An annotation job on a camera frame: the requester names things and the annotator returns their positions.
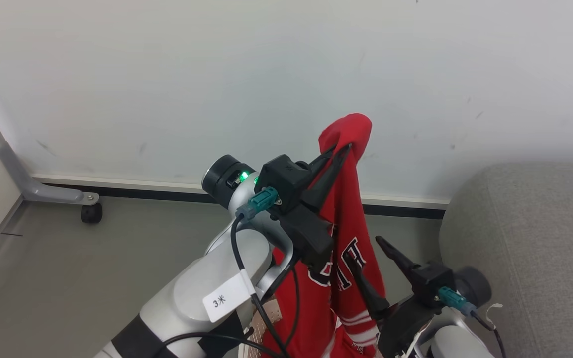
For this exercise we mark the black caster wheel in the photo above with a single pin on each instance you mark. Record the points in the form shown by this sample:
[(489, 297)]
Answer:
[(91, 213)]

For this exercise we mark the cream perforated laundry basket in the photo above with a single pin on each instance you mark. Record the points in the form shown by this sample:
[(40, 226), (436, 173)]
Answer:
[(269, 315)]

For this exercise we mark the grey metal stand leg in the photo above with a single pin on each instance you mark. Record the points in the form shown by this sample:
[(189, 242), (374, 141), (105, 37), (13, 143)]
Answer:
[(43, 191)]

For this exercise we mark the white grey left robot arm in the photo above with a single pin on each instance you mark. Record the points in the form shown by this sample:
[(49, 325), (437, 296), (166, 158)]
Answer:
[(192, 293)]

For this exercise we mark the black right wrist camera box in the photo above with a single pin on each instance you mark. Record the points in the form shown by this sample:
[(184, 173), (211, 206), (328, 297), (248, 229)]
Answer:
[(430, 281)]

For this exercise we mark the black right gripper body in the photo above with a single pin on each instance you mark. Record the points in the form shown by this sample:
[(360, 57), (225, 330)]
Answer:
[(401, 328)]

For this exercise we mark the white black wall baseboard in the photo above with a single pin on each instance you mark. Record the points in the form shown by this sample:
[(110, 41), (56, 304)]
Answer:
[(167, 189)]

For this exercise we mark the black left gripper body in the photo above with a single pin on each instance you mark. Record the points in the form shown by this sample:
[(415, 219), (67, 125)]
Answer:
[(311, 238)]

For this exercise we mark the red white sports jersey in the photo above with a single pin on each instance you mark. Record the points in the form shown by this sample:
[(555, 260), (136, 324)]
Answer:
[(351, 209)]

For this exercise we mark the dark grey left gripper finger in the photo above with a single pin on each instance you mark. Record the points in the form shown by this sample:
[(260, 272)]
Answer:
[(319, 163), (324, 181)]

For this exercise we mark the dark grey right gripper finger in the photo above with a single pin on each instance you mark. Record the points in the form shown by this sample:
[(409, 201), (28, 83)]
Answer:
[(398, 261), (368, 291)]

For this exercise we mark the grey fabric sofa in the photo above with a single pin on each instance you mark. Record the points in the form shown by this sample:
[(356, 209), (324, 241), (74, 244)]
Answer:
[(530, 248)]

